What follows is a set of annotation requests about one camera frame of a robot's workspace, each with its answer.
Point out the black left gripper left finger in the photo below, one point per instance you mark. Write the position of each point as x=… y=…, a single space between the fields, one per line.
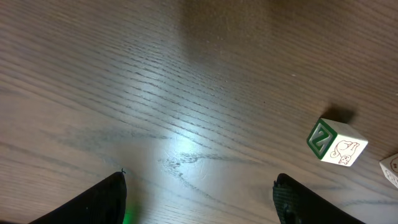
x=103 y=203

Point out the green Z cat block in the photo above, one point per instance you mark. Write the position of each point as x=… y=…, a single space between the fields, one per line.
x=336 y=142

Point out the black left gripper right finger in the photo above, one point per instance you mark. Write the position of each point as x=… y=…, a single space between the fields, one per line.
x=296 y=204

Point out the cream block with brown print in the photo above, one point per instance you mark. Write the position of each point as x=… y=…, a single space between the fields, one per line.
x=389 y=169

